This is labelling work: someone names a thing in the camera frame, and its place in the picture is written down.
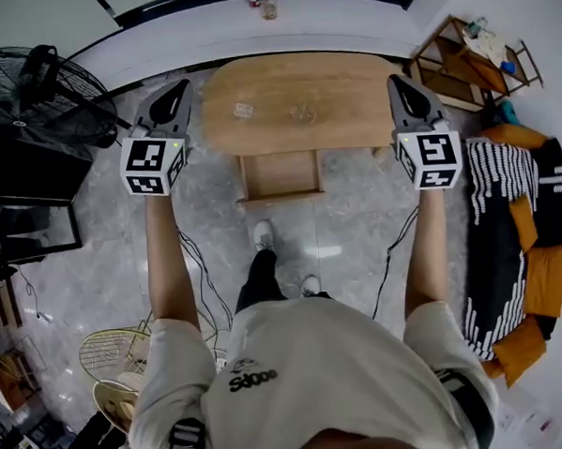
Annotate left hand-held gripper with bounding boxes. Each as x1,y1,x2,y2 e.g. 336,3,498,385
114,79,199,199

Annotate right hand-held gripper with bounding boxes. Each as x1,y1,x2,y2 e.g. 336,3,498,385
386,70,463,193

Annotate wooden drawer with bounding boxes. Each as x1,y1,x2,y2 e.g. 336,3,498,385
234,148,327,206

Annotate person's left forearm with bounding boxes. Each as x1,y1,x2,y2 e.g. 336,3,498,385
143,192,203,335

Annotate person's right forearm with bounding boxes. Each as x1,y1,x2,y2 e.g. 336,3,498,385
398,187,454,320

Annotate light wooden desk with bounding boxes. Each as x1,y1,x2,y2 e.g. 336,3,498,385
198,47,413,169

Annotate wooden shelf rack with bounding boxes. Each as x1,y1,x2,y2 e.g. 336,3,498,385
401,10,546,117

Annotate flat orange cushion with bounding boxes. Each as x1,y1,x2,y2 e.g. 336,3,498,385
439,32,510,99

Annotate small teal bin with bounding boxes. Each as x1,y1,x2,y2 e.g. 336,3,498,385
494,98,522,127

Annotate white crumpled cloth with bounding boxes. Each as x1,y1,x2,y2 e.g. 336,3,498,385
463,26,509,69

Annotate clear dotted glass cup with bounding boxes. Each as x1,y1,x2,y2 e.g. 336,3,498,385
288,101,320,124

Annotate black standing fan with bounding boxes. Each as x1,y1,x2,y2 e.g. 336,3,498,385
0,38,133,155

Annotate person's left white shoe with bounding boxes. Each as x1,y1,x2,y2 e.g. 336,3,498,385
251,218,278,254

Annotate person's white shoe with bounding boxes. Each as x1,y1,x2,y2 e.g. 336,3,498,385
299,273,323,298
251,218,278,254

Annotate small orange cushion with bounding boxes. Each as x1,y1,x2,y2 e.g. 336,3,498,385
508,193,540,255

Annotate person's black trousers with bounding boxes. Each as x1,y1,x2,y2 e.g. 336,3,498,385
232,246,336,316

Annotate person's right white shoe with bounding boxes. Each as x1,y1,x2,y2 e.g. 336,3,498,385
299,273,323,298

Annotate large orange cushion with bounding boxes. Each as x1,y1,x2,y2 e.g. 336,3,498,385
519,244,562,321

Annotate person's cream t-shirt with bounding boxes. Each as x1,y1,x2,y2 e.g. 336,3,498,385
120,287,504,449

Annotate white paper sheets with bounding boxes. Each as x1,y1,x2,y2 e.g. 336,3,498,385
495,399,557,444

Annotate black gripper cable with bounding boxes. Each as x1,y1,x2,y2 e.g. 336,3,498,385
175,223,235,350
365,205,426,322

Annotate gold wire basket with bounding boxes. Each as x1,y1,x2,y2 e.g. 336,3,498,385
76,313,155,385

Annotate grey black harness strap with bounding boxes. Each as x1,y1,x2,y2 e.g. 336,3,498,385
165,415,208,449
433,366,498,449

